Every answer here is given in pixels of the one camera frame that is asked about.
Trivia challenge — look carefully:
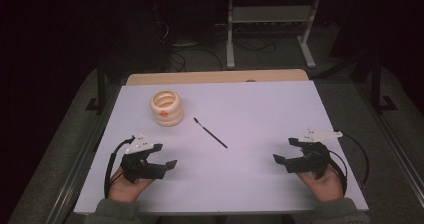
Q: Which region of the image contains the white table mat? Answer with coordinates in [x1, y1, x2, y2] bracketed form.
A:
[73, 80, 370, 216]

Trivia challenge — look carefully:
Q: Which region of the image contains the black floor cable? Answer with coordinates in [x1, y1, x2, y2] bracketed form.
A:
[232, 34, 278, 55]
[169, 43, 224, 73]

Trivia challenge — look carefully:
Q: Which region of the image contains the grey metal rail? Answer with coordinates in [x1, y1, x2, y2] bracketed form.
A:
[45, 83, 123, 224]
[355, 82, 424, 200]

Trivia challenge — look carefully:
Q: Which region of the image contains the thin black pen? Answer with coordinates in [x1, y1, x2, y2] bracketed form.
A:
[193, 117, 229, 150]

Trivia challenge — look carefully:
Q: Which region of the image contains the wooden table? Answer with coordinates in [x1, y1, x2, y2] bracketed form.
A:
[125, 68, 310, 87]

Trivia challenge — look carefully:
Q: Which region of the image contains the white metal desk frame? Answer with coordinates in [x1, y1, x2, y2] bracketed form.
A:
[225, 0, 323, 70]

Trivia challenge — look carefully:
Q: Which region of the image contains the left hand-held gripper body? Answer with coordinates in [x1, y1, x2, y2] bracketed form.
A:
[120, 133, 167, 185]

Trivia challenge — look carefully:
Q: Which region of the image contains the person's right hand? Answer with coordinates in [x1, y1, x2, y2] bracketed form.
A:
[297, 165, 345, 204]

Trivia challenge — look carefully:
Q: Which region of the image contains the cream ringed pen holder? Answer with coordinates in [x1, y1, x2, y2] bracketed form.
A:
[149, 89, 185, 128]

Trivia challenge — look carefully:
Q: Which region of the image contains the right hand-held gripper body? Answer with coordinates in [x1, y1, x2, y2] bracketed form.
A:
[297, 128, 344, 181]

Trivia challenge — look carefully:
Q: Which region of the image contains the person's left hand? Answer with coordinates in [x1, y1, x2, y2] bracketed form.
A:
[107, 166, 156, 204]

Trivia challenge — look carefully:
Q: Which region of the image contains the black metal stand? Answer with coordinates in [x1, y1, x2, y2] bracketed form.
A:
[85, 67, 108, 115]
[369, 53, 399, 114]

